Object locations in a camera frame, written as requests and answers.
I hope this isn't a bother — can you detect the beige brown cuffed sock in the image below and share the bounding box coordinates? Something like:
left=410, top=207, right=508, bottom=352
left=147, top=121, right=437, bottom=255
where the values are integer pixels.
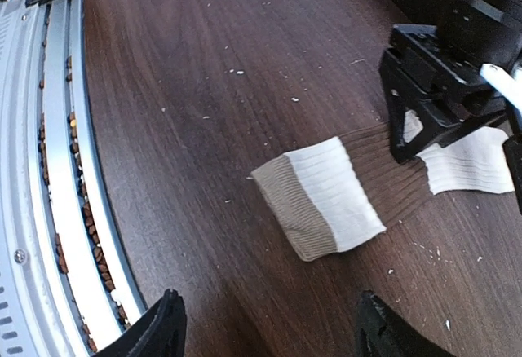
left=251, top=124, right=432, bottom=262

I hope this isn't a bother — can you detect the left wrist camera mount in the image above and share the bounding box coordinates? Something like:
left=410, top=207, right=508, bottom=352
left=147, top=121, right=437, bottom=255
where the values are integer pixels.
left=480, top=64, right=522, bottom=112

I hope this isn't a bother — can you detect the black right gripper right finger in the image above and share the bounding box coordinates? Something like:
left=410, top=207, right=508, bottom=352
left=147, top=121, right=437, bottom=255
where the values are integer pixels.
left=355, top=290, right=453, bottom=357

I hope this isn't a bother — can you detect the aluminium table edge rail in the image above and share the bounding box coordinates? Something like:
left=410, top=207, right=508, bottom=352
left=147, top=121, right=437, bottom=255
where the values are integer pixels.
left=1, top=0, right=147, bottom=356

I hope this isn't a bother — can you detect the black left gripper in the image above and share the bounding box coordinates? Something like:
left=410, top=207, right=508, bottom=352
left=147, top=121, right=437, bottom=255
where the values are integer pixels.
left=379, top=0, right=521, bottom=164

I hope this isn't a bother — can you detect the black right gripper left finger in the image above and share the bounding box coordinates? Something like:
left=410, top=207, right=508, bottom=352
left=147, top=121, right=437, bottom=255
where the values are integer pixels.
left=94, top=289, right=187, bottom=357

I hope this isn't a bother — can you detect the beige striped sock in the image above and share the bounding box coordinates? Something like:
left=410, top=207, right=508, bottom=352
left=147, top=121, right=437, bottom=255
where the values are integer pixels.
left=400, top=127, right=515, bottom=195

